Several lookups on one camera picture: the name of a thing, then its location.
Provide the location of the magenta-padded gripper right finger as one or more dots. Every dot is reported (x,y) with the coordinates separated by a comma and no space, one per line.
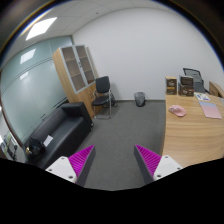
(166,165)

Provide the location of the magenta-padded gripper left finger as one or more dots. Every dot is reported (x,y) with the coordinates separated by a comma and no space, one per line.
(63,165)

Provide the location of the pink computer mouse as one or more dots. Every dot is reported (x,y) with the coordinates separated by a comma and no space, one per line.
(177,110)

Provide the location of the pink and blue mouse pad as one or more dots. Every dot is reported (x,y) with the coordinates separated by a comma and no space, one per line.
(210,110)

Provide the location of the white paper sheet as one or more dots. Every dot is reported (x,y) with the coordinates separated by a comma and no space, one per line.
(48,141)

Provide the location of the black leather sofa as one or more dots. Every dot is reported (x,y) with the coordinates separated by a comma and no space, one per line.
(63,131)

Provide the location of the grey mesh waste bin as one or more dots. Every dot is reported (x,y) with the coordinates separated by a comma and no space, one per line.
(140,99)

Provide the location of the white sticker sheet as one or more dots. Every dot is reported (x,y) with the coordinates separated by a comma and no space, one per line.
(202,97)

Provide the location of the wide brown coffee box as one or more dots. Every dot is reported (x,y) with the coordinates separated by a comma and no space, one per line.
(186,90)

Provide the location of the tall brown coffee box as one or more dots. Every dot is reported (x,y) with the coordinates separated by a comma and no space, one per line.
(171,85)

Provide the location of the black visitor chair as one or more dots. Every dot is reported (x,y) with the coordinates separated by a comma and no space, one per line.
(102,93)

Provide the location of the wooden side desk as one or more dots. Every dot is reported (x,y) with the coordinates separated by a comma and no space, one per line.
(216,89)

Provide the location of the black mesh office chair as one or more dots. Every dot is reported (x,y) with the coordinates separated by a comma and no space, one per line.
(197,80)

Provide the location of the wooden glass-door shelf cabinet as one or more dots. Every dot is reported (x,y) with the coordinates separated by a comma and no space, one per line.
(74,75)

